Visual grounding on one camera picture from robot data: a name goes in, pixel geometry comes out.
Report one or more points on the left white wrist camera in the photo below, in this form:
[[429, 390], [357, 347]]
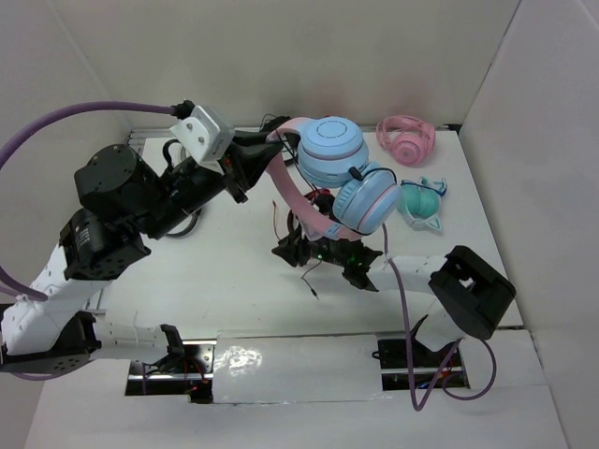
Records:
[[202, 130]]

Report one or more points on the teal cat-ear headphones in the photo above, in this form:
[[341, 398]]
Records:
[[421, 202]]

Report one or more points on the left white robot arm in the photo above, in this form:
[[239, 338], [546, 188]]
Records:
[[123, 202]]

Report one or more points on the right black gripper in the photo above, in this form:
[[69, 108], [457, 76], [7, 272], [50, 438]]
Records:
[[289, 247]]

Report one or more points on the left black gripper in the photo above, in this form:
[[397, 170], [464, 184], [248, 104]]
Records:
[[251, 152]]

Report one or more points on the shiny foil-covered plate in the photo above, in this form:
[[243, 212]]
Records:
[[295, 369]]

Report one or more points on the red black headphones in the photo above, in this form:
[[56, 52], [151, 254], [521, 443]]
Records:
[[320, 199]]

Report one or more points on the blue pink cat-ear headphones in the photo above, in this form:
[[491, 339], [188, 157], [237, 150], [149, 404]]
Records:
[[332, 154]]

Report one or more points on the grey white headphones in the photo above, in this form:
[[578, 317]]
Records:
[[179, 156]]

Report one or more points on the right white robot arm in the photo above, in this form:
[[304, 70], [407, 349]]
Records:
[[470, 296]]

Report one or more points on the small black headphones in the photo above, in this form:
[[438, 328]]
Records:
[[187, 227]]

